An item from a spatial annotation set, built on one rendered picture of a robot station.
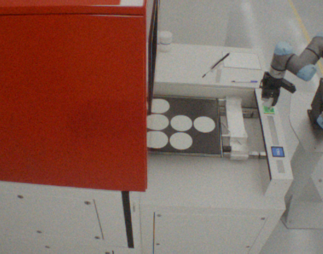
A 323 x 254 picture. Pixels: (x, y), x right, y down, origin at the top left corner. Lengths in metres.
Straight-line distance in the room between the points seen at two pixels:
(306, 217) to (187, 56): 1.38
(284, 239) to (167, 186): 1.16
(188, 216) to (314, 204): 1.31
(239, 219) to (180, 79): 0.74
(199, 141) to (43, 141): 0.86
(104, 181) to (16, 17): 0.54
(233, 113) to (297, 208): 1.06
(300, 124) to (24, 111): 1.45
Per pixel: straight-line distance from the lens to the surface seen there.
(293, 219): 2.57
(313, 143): 1.90
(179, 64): 1.92
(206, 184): 1.59
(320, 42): 1.54
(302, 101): 2.10
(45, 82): 0.80
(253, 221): 1.66
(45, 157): 1.00
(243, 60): 2.01
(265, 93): 1.65
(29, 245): 1.58
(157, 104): 1.77
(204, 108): 1.78
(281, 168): 1.55
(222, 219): 1.62
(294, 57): 1.52
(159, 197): 1.54
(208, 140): 1.64
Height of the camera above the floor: 2.13
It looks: 48 degrees down
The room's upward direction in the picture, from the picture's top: 2 degrees clockwise
